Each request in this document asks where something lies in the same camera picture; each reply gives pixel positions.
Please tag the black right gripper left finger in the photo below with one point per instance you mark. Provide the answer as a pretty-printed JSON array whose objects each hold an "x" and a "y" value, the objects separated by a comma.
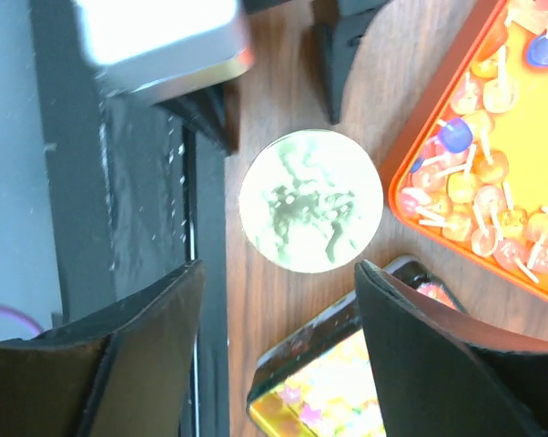
[{"x": 120, "y": 371}]

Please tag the gold jar lid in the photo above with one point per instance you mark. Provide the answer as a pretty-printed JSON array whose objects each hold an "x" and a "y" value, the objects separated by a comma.
[{"x": 311, "y": 201}]

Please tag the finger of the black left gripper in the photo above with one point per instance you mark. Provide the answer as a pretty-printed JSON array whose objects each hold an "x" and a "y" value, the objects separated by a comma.
[
  {"x": 339, "y": 27},
  {"x": 204, "y": 111}
]

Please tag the orange box of candies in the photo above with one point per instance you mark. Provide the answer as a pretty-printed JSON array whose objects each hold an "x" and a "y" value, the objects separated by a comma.
[{"x": 470, "y": 169}]

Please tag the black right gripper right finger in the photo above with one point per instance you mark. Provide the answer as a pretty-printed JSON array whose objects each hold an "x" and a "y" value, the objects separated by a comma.
[{"x": 440, "y": 372}]

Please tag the tin of star candies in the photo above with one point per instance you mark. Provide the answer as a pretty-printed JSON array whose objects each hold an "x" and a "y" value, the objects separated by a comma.
[{"x": 318, "y": 381}]

